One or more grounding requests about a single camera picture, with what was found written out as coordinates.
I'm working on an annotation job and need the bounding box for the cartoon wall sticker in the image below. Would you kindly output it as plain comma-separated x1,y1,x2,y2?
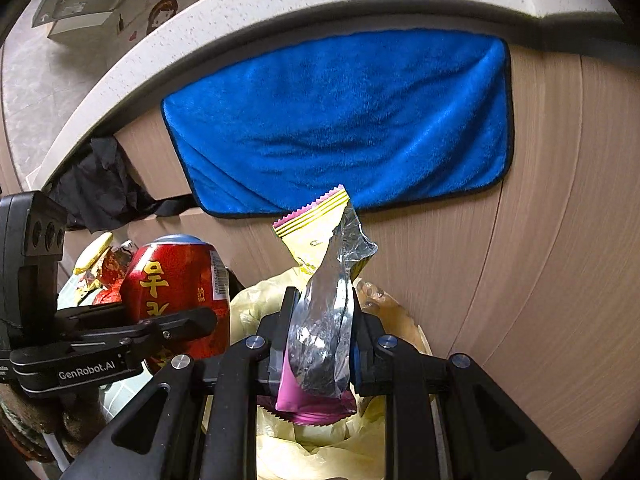
149,0,181,32

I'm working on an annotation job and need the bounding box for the yellow packet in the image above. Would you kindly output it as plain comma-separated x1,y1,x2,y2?
72,232,113,277

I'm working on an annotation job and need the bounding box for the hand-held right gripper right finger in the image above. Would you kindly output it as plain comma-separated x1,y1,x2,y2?
350,282,583,480

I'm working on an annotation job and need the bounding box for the silver and yellow snack wrapper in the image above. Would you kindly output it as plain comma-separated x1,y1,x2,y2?
271,185,378,426

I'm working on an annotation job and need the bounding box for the red paper cup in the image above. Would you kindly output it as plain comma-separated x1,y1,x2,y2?
95,242,138,291

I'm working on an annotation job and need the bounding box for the red drink can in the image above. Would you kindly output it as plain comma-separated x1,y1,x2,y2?
120,235,233,366

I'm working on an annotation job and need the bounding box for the red foil wrapper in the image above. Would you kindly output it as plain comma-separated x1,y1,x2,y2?
90,285,123,307

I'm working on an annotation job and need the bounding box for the gold foil wrapper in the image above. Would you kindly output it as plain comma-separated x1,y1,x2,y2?
200,267,436,480

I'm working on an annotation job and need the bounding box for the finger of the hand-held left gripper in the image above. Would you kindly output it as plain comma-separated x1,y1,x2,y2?
55,305,218,361

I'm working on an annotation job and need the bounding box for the brown fuzzy cloth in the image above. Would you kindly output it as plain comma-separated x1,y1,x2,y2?
0,385,106,466

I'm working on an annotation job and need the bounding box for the black fabric bag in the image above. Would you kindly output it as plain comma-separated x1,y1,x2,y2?
47,135,196,233

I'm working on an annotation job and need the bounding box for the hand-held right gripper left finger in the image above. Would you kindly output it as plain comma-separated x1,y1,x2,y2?
60,287,301,480

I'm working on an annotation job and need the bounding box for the blue towel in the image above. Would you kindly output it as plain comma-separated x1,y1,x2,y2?
160,30,516,220

